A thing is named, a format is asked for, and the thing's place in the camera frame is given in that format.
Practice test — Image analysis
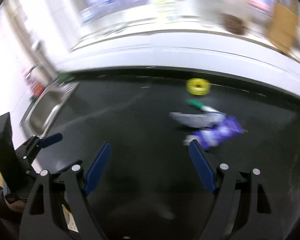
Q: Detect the person's left hand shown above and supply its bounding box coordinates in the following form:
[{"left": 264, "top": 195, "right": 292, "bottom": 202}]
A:
[{"left": 5, "top": 199, "right": 26, "bottom": 213}]

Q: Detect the stainless steel sink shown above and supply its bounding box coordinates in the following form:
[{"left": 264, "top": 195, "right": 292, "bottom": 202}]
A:
[{"left": 20, "top": 82, "right": 79, "bottom": 138}]

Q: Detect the yellow tape spool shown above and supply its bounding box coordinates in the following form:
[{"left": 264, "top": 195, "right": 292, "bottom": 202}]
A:
[{"left": 186, "top": 78, "right": 211, "bottom": 96}]

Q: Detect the chrome faucet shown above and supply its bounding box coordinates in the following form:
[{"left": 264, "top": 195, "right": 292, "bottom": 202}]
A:
[{"left": 23, "top": 64, "right": 45, "bottom": 86}]

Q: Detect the glass jar with spices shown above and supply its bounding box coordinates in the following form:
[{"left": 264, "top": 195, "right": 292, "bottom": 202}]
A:
[{"left": 221, "top": 3, "right": 247, "bottom": 35}]

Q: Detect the blue white paper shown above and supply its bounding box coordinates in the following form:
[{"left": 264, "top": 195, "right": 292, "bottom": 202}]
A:
[{"left": 169, "top": 112, "right": 226, "bottom": 128}]

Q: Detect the green pump soap bottle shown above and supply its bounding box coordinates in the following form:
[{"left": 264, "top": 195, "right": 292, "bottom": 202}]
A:
[{"left": 149, "top": 0, "right": 177, "bottom": 24}]

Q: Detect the bamboo chopstick holder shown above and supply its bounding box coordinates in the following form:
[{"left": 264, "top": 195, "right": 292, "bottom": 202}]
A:
[{"left": 267, "top": 2, "right": 299, "bottom": 54}]

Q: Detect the red pink dish bottle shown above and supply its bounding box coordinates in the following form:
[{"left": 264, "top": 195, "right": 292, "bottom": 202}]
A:
[{"left": 25, "top": 74, "right": 45, "bottom": 100}]

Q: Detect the purple toothpaste tube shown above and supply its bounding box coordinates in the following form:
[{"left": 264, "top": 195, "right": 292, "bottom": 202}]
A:
[{"left": 183, "top": 116, "right": 244, "bottom": 151}]

